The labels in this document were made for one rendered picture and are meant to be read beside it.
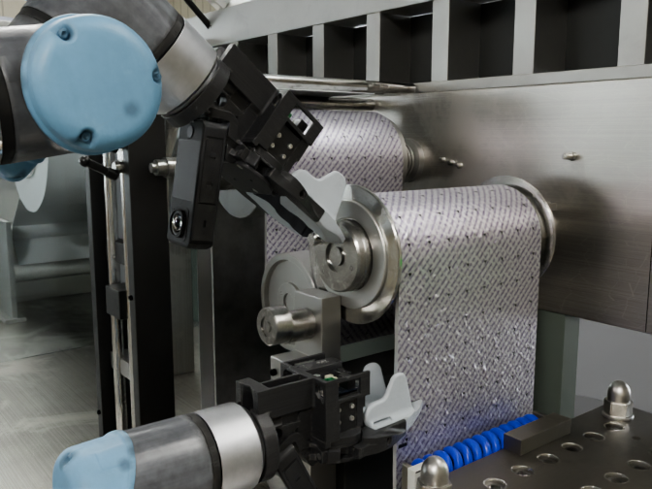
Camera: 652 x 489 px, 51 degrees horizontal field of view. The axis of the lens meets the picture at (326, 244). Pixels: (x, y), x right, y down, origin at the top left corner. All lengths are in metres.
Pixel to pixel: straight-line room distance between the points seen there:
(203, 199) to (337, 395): 0.21
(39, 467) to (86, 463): 0.58
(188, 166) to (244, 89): 0.08
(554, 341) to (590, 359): 2.26
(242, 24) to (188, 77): 0.97
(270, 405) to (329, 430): 0.06
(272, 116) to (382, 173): 0.39
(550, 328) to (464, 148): 0.29
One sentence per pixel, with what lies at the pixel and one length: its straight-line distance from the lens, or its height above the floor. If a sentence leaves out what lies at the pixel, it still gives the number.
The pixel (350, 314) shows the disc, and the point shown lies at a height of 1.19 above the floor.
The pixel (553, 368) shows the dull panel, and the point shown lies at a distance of 1.00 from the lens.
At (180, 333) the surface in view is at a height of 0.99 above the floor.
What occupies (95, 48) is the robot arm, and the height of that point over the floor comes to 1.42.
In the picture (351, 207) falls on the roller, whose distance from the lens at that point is 0.71.
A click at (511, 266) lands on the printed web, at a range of 0.82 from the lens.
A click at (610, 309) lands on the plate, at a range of 0.93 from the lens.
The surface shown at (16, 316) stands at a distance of 1.60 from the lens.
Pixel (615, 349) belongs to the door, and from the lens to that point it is 3.20.
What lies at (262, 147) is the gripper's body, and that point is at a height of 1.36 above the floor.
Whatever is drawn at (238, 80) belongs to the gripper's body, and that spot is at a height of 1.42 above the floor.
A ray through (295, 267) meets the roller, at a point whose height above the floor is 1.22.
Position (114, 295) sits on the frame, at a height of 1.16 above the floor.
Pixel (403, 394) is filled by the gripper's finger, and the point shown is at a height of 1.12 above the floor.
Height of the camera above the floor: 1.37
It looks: 9 degrees down
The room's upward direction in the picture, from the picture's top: straight up
